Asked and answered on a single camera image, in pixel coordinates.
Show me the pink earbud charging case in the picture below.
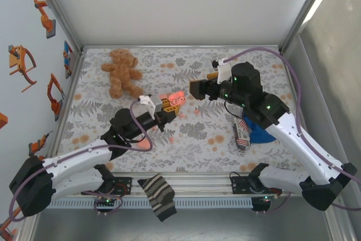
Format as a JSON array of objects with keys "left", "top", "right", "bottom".
[{"left": 168, "top": 91, "right": 187, "bottom": 107}]

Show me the floral tablecloth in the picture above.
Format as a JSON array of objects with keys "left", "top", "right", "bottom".
[{"left": 55, "top": 46, "right": 318, "bottom": 174}]

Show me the brown teddy bear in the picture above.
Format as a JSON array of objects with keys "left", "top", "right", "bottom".
[{"left": 100, "top": 49, "right": 144, "bottom": 100}]

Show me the blue cloth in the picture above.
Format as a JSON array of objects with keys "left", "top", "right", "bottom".
[{"left": 242, "top": 113, "right": 278, "bottom": 144}]

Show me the american flag packet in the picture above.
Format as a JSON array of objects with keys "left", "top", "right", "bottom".
[{"left": 232, "top": 118, "right": 252, "bottom": 152}]

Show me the black beige striped sock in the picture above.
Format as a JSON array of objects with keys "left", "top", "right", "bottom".
[{"left": 137, "top": 173, "right": 178, "bottom": 222}]

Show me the blue orange machine sticker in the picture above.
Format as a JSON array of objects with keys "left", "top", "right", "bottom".
[{"left": 63, "top": 40, "right": 74, "bottom": 80}]

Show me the orange gripper claw sticker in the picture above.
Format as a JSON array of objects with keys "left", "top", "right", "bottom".
[{"left": 8, "top": 45, "right": 38, "bottom": 93}]

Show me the thin aluminium rail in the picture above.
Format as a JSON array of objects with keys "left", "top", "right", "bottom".
[{"left": 81, "top": 44, "right": 283, "bottom": 50}]

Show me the aluminium side rail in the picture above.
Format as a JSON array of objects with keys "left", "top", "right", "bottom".
[
  {"left": 46, "top": 50, "right": 87, "bottom": 176},
  {"left": 280, "top": 51, "right": 321, "bottom": 174}
]

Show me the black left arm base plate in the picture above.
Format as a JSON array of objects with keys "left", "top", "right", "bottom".
[{"left": 112, "top": 176, "right": 133, "bottom": 196}]

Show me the wide aluminium rail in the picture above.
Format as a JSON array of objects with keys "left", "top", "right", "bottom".
[{"left": 53, "top": 172, "right": 305, "bottom": 198}]

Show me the aluminium frame post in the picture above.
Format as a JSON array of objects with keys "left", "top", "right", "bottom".
[
  {"left": 278, "top": 0, "right": 340, "bottom": 54},
  {"left": 29, "top": 0, "right": 85, "bottom": 55}
]

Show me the white slotted cable duct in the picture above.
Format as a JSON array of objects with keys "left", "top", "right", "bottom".
[{"left": 47, "top": 197, "right": 253, "bottom": 209}]

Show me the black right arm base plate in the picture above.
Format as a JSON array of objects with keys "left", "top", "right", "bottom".
[{"left": 230, "top": 175, "right": 283, "bottom": 196}]

